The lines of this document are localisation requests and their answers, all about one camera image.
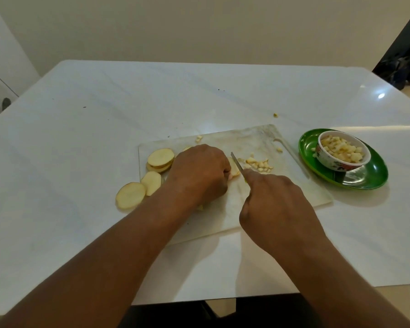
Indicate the person's left hand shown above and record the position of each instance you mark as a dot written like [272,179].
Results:
[198,174]

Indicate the person's right hand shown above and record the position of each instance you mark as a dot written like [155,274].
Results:
[280,211]

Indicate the person's left fingers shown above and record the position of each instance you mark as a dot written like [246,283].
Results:
[222,177]

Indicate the potato piece being cut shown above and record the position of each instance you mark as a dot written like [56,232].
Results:
[235,172]

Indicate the steel kitchen knife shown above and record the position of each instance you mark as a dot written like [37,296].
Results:
[237,163]

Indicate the person's left forearm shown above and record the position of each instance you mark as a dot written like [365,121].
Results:
[116,256]

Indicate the person's right forearm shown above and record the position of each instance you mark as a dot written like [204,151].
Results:
[338,286]

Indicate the pile of diced potato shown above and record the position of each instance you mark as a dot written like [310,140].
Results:
[259,164]

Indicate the stack of potato slices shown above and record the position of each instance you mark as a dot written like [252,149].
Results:
[160,158]

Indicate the oval potato slice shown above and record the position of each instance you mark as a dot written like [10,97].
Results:
[151,183]

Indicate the white plastic cutting board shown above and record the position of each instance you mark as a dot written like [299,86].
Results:
[293,167]

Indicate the large round potato slice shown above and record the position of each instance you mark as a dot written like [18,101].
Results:
[130,195]

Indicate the white floral bowl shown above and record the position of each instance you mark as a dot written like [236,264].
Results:
[331,163]

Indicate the diced potato in bowl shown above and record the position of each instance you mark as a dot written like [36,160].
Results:
[343,150]

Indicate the green round plate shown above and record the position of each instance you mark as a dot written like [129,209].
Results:
[365,174]

